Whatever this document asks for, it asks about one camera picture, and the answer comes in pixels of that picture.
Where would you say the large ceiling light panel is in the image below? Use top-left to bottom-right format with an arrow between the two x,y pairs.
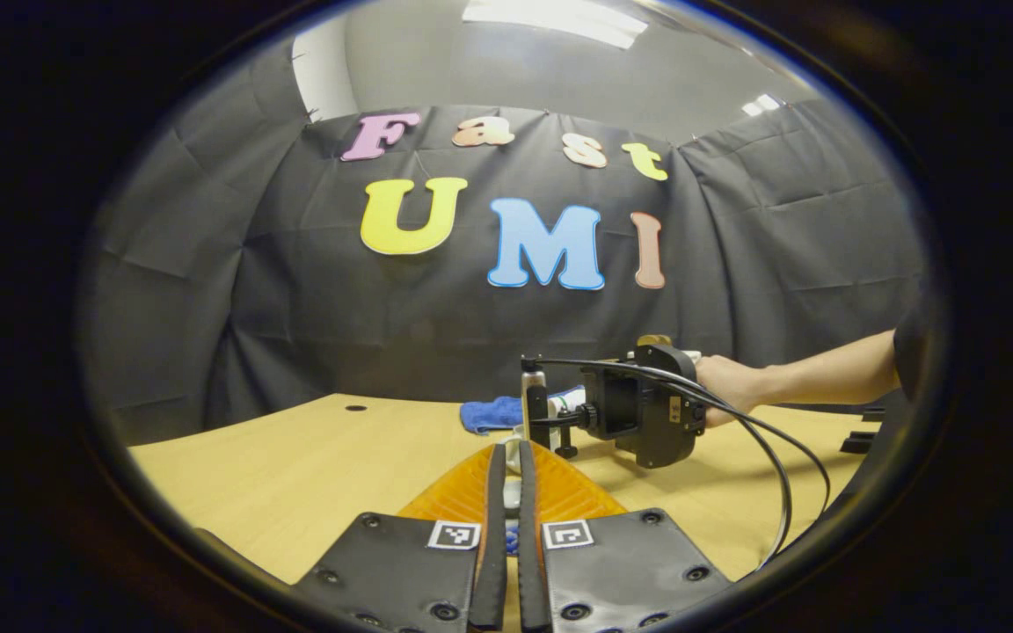
461,0 -> 650,50

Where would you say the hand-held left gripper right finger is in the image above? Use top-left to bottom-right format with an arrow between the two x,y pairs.
517,440 -> 734,633

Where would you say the blue towel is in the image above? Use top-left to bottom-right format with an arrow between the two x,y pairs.
460,385 -> 587,436

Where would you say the black backdrop cloth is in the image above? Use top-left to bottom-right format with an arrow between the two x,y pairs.
84,97 -> 934,445

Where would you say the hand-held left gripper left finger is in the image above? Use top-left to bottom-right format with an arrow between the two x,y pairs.
291,442 -> 508,633

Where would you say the white water bottle green label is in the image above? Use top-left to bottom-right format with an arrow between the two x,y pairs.
547,385 -> 587,419

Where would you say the black cable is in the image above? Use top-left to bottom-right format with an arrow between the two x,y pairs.
521,354 -> 833,528
630,365 -> 795,571

